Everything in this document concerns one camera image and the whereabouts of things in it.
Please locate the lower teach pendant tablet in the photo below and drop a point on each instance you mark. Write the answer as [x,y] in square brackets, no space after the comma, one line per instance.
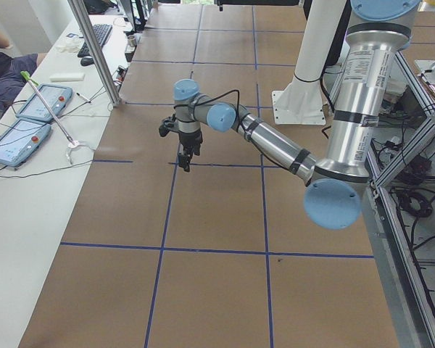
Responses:
[22,139]

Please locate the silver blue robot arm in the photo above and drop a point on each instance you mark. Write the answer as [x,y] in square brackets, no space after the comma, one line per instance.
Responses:
[374,31]

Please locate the brown paper table cover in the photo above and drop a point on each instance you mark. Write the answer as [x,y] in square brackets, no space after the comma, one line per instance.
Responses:
[222,256]

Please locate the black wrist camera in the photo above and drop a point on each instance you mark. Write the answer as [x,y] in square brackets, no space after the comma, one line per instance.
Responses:
[169,124]

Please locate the aluminium frame rail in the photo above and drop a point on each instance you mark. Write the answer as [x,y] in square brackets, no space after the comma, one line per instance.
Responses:
[86,27]

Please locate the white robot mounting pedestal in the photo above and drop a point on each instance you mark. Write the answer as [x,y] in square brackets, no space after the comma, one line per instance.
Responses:
[300,103]

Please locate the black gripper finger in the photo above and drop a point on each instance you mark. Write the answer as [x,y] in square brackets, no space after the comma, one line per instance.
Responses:
[183,161]
[195,150]

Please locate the seated person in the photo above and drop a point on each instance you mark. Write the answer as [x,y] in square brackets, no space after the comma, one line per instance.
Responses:
[11,81]

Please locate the white foam block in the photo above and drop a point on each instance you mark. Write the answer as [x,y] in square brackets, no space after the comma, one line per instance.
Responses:
[67,77]

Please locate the metal reacher grabber tool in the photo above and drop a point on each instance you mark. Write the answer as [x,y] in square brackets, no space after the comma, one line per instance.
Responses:
[73,144]

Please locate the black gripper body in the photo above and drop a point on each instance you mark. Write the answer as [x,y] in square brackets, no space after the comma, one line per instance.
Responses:
[191,140]

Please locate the black computer mouse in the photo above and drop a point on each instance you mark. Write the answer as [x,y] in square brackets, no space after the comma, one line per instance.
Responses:
[86,61]

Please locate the silver metal cup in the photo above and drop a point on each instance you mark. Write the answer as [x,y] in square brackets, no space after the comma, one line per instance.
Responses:
[131,44]

